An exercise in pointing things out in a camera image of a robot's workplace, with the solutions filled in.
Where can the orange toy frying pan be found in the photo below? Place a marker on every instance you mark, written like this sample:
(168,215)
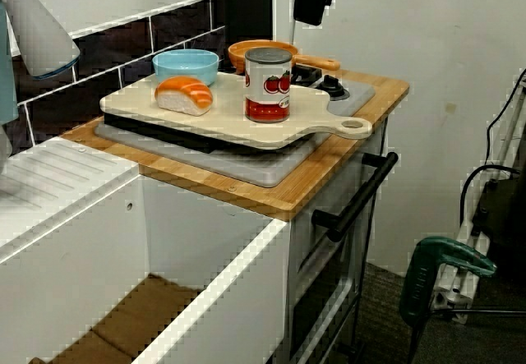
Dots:
(237,58)

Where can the tomato soup can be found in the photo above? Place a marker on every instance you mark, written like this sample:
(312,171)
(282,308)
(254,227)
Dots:
(267,93)

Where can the salmon sushi toy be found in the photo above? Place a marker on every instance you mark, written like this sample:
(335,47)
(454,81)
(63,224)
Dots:
(185,93)

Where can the black stove burner grate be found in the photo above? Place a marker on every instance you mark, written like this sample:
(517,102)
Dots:
(164,132)
(306,74)

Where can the black stove knob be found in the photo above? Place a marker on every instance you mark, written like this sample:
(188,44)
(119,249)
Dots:
(332,86)

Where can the light blue bowl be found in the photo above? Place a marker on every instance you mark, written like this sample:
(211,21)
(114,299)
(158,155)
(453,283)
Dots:
(185,66)

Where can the grey stove top panel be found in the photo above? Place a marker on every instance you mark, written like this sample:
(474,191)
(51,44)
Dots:
(255,167)

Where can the dark tile backsplash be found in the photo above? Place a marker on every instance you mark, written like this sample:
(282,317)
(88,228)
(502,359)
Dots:
(123,47)

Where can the white oven door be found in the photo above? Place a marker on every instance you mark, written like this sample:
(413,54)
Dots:
(304,240)

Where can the white cone with blue rim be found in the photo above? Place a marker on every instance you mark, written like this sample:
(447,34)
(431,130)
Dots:
(41,31)

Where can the dark equipment box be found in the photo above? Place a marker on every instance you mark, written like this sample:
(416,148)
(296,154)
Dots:
(505,216)

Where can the green clamp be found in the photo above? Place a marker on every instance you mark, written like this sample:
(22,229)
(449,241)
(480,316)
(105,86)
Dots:
(423,273)

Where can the teal box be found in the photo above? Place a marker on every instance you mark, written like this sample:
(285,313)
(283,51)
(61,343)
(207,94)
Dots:
(6,72)

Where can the white sink unit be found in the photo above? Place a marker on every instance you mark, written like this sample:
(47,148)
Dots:
(82,232)

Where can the aluminium extrusion frame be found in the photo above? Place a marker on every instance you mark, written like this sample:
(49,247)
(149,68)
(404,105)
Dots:
(448,298)

